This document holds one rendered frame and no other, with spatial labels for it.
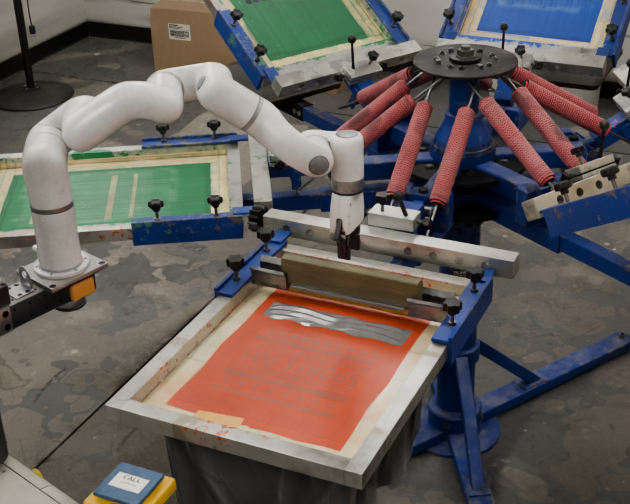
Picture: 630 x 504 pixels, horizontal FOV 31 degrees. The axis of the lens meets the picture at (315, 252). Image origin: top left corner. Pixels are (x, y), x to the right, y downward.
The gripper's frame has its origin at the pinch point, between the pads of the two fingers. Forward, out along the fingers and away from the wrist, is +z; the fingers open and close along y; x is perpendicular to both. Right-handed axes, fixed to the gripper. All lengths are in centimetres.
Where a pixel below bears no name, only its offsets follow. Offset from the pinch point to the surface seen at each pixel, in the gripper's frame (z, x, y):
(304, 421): 16.3, 10.0, 45.9
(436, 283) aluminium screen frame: 13.6, 17.1, -14.0
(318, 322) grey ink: 15.9, -3.6, 10.2
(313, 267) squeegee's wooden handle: 6.8, -8.8, 1.2
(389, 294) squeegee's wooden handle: 9.9, 10.8, 1.2
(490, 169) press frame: 10, 11, -75
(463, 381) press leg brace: 82, 7, -72
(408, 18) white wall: 76, -144, -412
